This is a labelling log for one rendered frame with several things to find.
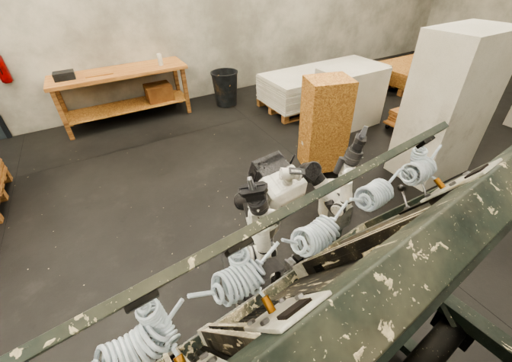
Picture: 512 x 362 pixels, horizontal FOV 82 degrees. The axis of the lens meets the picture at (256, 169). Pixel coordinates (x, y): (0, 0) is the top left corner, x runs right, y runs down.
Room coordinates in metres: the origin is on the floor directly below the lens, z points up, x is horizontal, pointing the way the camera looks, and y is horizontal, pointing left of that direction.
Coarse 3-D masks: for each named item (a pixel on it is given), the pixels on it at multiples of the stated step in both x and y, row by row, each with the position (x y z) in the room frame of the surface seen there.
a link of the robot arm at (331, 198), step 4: (320, 184) 1.37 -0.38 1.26; (316, 188) 1.38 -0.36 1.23; (332, 192) 1.35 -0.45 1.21; (328, 196) 1.34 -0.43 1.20; (332, 196) 1.34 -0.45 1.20; (336, 196) 1.35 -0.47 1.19; (324, 200) 1.35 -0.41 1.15; (328, 200) 1.33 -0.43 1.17; (332, 200) 1.32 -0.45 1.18; (328, 204) 1.31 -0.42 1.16; (332, 204) 1.30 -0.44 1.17; (328, 208) 1.31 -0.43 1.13; (332, 208) 1.29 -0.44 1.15; (336, 208) 1.27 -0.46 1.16; (340, 208) 1.26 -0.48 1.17; (332, 212) 1.29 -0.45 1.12; (336, 212) 1.27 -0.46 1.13
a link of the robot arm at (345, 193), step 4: (344, 188) 1.29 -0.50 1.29; (348, 188) 1.29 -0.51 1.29; (340, 192) 1.32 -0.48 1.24; (344, 192) 1.29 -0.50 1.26; (348, 192) 1.29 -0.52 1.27; (340, 196) 1.31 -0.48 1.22; (344, 196) 1.29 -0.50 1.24; (348, 196) 1.28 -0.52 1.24; (352, 196) 1.30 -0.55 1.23; (336, 200) 1.33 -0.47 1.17; (340, 200) 1.32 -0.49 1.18; (344, 200) 1.28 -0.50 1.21; (348, 200) 1.28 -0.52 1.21; (336, 204) 1.29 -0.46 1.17; (340, 204) 1.29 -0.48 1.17; (348, 204) 1.28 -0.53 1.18; (344, 208) 1.26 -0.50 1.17; (348, 208) 1.28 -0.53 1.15; (344, 212) 1.25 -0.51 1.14
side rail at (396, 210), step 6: (414, 198) 1.21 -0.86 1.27; (420, 198) 1.17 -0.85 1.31; (402, 204) 1.24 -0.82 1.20; (408, 204) 1.20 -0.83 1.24; (390, 210) 1.28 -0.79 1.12; (396, 210) 1.24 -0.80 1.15; (378, 216) 1.32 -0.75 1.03; (384, 216) 1.29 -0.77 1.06; (390, 216) 1.26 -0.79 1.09; (366, 222) 1.38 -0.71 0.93; (372, 222) 1.34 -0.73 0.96; (378, 222) 1.31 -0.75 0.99
